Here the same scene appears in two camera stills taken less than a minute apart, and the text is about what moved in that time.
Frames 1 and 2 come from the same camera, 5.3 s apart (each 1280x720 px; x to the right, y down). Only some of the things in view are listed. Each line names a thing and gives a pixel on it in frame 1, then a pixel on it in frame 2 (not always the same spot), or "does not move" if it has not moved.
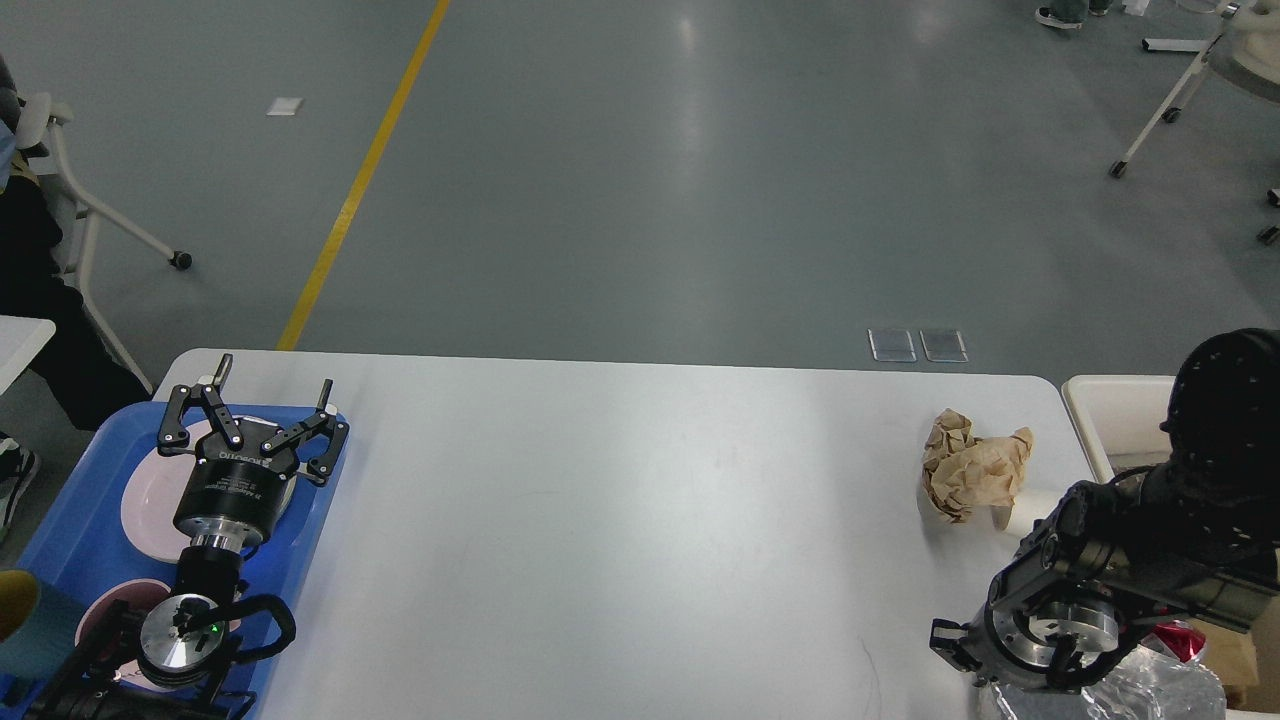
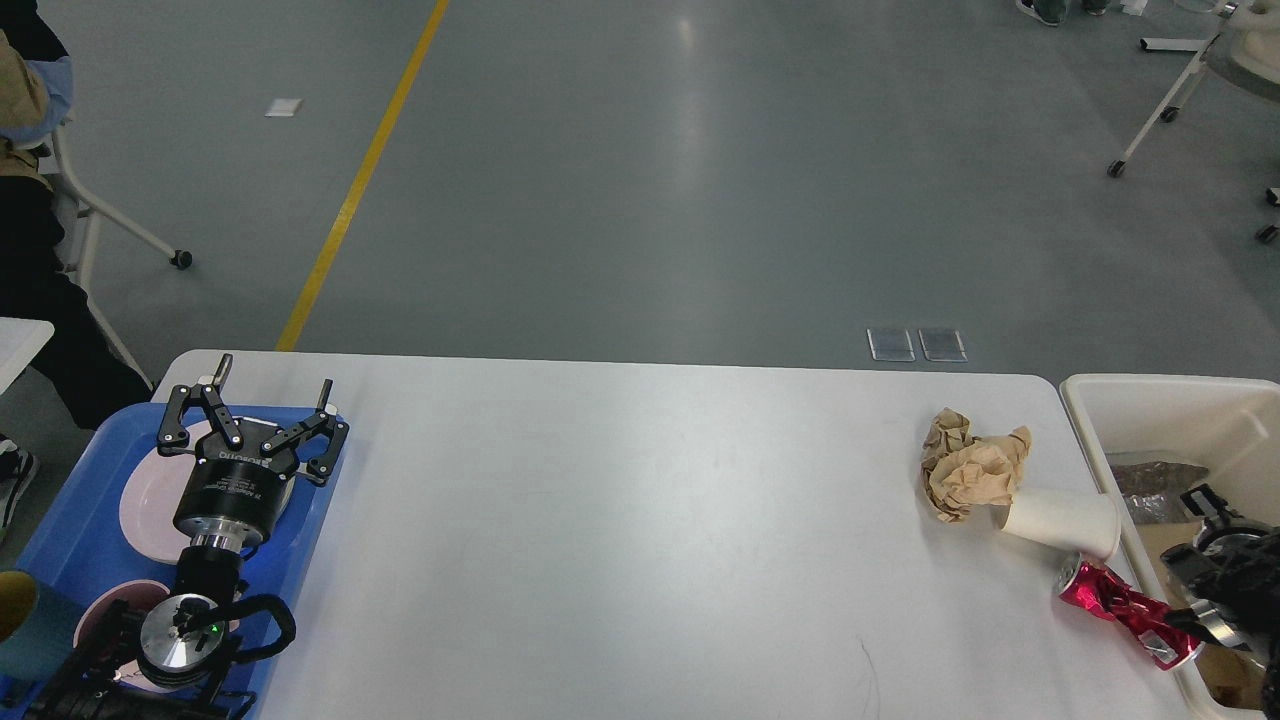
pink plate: [156, 490] does not move
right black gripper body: [1059, 650] -> [1248, 584]
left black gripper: [231, 498] does not move
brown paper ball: [963, 472] does not move
